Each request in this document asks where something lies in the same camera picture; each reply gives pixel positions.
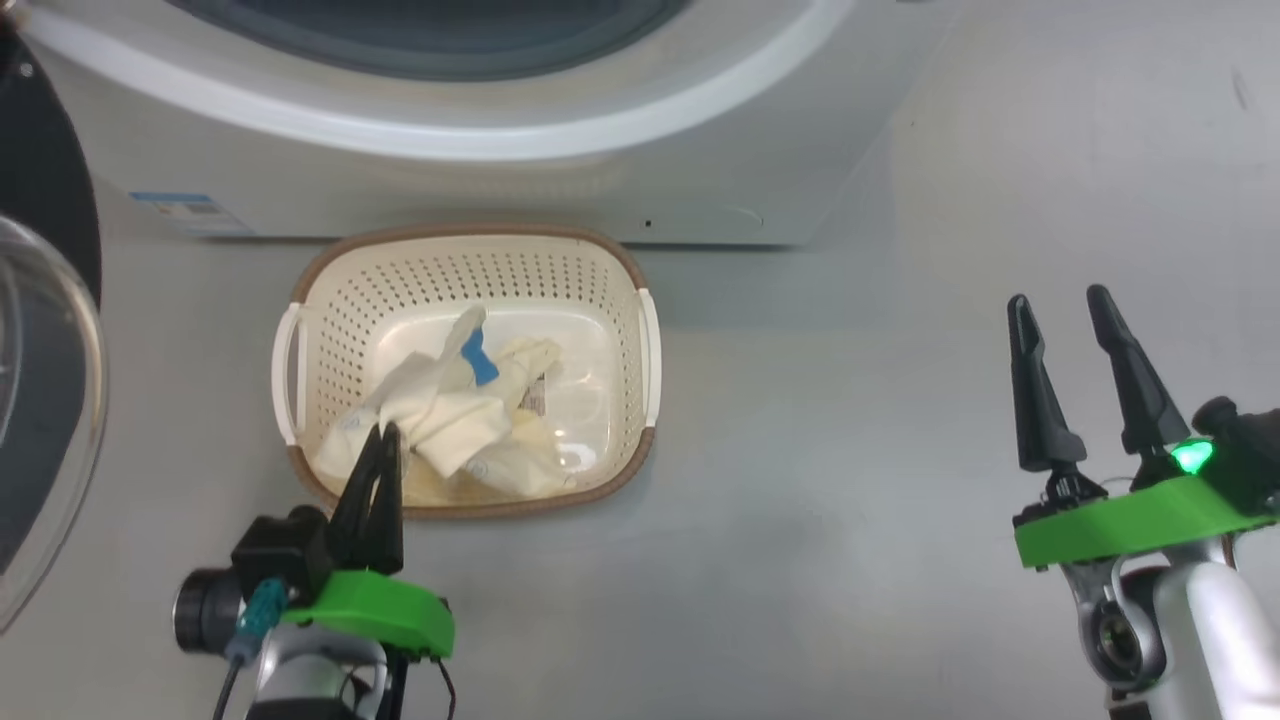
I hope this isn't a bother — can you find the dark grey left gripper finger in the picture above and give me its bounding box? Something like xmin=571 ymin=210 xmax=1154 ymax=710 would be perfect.
xmin=377 ymin=420 xmax=407 ymax=576
xmin=328 ymin=423 xmax=387 ymax=573

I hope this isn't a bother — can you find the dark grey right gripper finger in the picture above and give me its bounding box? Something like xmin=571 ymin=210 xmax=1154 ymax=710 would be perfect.
xmin=1007 ymin=294 xmax=1089 ymax=474
xmin=1086 ymin=285 xmax=1192 ymax=458

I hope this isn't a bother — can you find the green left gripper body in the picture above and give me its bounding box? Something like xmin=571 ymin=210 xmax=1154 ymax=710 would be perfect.
xmin=280 ymin=568 xmax=457 ymax=663

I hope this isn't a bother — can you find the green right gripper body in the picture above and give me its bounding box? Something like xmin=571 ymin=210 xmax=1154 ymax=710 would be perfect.
xmin=1012 ymin=470 xmax=1280 ymax=572

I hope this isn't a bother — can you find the cream garment with blue trim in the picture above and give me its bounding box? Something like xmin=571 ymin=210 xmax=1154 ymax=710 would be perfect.
xmin=315 ymin=305 xmax=601 ymax=506

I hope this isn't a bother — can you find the round grey glass washer door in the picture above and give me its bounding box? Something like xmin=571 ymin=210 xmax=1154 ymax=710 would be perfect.
xmin=0 ymin=25 xmax=109 ymax=636

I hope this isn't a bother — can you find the cream perforated laundry basket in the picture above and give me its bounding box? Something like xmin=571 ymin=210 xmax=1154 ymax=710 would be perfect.
xmin=270 ymin=225 xmax=663 ymax=521

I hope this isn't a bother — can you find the white front-loading washing machine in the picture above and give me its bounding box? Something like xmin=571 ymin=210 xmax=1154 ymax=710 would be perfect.
xmin=20 ymin=0 xmax=961 ymax=246

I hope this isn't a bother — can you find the blue energy label sticker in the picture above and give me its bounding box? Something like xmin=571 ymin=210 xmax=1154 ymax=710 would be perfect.
xmin=128 ymin=192 xmax=251 ymax=238

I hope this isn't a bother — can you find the black camera cable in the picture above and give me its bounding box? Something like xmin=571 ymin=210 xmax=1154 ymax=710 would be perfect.
xmin=212 ymin=655 xmax=246 ymax=720

